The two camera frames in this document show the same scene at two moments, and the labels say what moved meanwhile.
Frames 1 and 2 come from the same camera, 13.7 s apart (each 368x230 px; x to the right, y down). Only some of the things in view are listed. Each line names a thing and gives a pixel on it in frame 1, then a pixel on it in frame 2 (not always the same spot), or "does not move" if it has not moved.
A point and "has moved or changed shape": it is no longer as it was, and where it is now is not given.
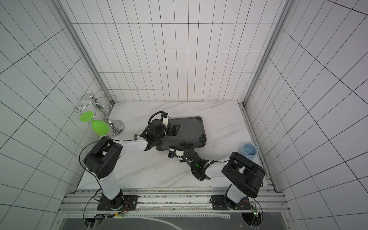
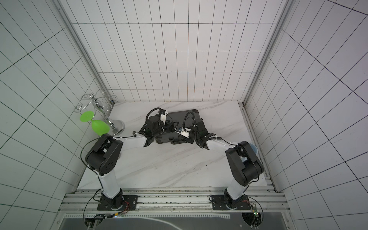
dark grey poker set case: x=191 y=131 has moved or changed shape
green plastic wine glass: x=99 y=127 does not move
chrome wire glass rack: x=101 y=101 does not move
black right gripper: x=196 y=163 to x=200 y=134
